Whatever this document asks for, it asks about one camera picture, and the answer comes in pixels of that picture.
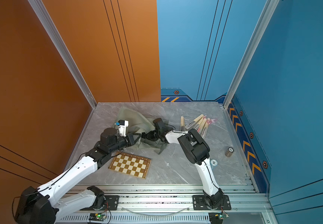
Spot left green circuit board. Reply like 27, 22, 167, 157
88, 213, 107, 222

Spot right green circuit board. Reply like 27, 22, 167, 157
208, 212, 225, 224

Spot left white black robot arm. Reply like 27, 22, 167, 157
13, 128, 142, 224

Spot light wooden folding fan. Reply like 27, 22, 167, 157
185, 114, 204, 130

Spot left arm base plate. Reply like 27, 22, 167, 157
81, 195, 119, 211

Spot aluminium frame post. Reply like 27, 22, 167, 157
223, 0, 279, 109
28, 0, 97, 109

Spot wooden chessboard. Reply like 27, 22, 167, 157
108, 153, 152, 179

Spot aluminium front rail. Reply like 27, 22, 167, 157
32, 184, 279, 224

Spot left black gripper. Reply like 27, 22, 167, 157
109, 133, 142, 155

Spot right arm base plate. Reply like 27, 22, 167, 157
192, 195, 232, 211

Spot right aluminium frame post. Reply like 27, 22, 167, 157
223, 0, 279, 109

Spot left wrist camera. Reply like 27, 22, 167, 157
115, 120, 129, 137

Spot pink patterned folding fan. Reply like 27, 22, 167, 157
201, 118, 217, 138

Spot green circuit board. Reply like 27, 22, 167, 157
88, 213, 107, 222
208, 212, 225, 224

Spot left aluminium frame post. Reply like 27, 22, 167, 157
28, 0, 97, 109

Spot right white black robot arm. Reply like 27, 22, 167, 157
141, 118, 226, 210

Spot olive green tote bag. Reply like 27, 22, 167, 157
116, 106, 167, 155

